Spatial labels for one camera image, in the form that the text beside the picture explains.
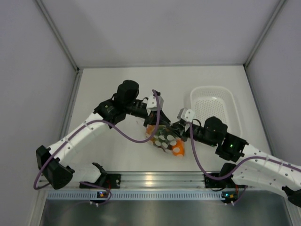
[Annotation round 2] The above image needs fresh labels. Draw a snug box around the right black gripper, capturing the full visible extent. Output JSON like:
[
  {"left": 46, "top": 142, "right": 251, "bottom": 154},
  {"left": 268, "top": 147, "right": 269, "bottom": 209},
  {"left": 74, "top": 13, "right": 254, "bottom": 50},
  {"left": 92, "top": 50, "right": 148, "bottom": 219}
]
[{"left": 167, "top": 120, "right": 218, "bottom": 147}]

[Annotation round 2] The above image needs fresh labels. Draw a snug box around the clear polka dot zip bag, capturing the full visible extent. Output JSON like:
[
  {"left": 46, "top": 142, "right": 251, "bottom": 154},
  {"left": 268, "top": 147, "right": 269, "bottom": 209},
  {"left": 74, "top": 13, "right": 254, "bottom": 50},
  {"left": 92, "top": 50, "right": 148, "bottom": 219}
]
[{"left": 148, "top": 125, "right": 185, "bottom": 157}]

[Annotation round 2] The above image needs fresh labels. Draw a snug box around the fake orange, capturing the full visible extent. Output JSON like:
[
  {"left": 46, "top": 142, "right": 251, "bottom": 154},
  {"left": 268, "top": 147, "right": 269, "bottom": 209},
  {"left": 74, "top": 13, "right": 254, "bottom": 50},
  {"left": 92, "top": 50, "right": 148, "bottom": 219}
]
[{"left": 170, "top": 139, "right": 185, "bottom": 157}]

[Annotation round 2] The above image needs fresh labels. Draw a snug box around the fake pineapple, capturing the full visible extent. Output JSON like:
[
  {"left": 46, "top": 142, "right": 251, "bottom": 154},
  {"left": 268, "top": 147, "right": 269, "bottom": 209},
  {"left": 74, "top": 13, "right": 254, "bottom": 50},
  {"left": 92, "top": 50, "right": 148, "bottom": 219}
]
[{"left": 145, "top": 125, "right": 172, "bottom": 148}]

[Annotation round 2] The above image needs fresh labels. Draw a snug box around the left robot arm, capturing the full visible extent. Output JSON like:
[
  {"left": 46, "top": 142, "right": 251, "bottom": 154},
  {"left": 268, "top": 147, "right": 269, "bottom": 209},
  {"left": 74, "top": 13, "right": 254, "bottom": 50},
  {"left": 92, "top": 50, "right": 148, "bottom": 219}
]
[{"left": 33, "top": 80, "right": 164, "bottom": 190}]

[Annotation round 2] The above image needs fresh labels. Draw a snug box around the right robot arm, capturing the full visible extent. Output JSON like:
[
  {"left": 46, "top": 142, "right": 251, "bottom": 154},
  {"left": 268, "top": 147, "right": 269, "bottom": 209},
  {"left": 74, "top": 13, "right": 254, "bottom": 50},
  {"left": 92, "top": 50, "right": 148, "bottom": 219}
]
[{"left": 171, "top": 116, "right": 301, "bottom": 207}]

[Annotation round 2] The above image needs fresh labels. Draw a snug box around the white perforated plastic basket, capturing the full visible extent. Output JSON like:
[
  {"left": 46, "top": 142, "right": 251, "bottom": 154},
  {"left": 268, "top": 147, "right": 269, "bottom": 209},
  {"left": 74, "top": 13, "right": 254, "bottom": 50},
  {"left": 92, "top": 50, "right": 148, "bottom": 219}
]
[{"left": 190, "top": 86, "right": 242, "bottom": 137}]

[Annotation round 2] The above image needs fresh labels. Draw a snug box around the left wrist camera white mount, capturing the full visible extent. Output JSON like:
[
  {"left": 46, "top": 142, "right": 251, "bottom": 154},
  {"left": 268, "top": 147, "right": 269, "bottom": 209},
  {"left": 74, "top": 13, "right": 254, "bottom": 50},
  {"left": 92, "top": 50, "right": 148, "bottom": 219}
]
[{"left": 146, "top": 95, "right": 164, "bottom": 112}]

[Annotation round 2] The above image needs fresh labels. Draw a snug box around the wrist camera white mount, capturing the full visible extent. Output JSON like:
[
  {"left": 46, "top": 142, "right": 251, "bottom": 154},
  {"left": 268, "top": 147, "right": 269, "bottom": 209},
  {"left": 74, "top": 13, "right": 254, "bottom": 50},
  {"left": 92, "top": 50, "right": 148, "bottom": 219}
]
[
  {"left": 146, "top": 95, "right": 164, "bottom": 112},
  {"left": 177, "top": 108, "right": 195, "bottom": 122}
]

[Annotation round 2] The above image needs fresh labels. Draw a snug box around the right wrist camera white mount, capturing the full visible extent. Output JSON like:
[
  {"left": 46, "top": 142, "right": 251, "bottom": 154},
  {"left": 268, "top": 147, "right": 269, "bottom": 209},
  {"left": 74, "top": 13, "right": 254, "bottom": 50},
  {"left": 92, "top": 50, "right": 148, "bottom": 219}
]
[{"left": 177, "top": 108, "right": 195, "bottom": 122}]

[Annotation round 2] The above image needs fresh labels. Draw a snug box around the aluminium mounting rail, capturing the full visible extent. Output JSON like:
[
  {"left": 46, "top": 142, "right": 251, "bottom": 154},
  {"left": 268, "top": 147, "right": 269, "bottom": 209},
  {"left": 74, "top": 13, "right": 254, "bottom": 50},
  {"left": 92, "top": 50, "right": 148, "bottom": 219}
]
[{"left": 36, "top": 171, "right": 293, "bottom": 190}]

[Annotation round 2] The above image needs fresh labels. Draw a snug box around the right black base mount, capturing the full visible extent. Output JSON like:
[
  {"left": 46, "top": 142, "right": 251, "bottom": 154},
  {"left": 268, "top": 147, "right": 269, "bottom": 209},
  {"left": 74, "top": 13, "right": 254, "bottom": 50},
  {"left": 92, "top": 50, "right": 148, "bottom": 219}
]
[{"left": 204, "top": 175, "right": 229, "bottom": 189}]

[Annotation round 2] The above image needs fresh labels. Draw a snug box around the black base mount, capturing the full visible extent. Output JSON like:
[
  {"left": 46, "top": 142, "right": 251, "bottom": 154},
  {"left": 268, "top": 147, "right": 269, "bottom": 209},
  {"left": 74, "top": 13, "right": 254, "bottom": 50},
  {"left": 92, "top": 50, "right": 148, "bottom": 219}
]
[
  {"left": 204, "top": 175, "right": 229, "bottom": 189},
  {"left": 79, "top": 173, "right": 121, "bottom": 189}
]

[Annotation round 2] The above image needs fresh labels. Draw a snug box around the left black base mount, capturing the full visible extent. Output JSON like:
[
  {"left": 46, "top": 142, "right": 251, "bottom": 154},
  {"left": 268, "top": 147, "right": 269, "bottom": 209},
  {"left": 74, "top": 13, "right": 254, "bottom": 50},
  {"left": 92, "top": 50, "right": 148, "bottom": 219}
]
[{"left": 79, "top": 173, "right": 121, "bottom": 189}]

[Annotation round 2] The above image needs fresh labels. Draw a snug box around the left aluminium frame post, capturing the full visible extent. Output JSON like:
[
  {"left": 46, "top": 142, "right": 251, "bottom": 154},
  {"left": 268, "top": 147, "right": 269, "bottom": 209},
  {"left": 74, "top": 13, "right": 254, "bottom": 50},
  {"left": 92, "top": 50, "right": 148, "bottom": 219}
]
[{"left": 33, "top": 0, "right": 80, "bottom": 91}]

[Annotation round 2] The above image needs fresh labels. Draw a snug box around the aluminium frame post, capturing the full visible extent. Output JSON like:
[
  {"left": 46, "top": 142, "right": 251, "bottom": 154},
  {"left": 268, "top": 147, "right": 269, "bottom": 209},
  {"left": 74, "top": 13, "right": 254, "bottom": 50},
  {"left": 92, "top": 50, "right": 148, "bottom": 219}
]
[
  {"left": 33, "top": 0, "right": 80, "bottom": 91},
  {"left": 243, "top": 0, "right": 288, "bottom": 70}
]

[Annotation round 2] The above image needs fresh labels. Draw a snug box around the white slotted cable duct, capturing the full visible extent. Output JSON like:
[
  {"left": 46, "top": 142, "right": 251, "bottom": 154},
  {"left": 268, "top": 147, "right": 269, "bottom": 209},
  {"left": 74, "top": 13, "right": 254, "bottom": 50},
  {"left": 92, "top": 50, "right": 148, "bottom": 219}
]
[{"left": 47, "top": 190, "right": 238, "bottom": 201}]

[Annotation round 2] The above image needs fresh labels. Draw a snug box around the right aluminium frame post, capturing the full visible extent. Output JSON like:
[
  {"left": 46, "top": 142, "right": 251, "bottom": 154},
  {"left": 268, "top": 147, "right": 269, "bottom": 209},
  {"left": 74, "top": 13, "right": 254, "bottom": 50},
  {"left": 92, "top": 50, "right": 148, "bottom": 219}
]
[{"left": 243, "top": 0, "right": 288, "bottom": 70}]

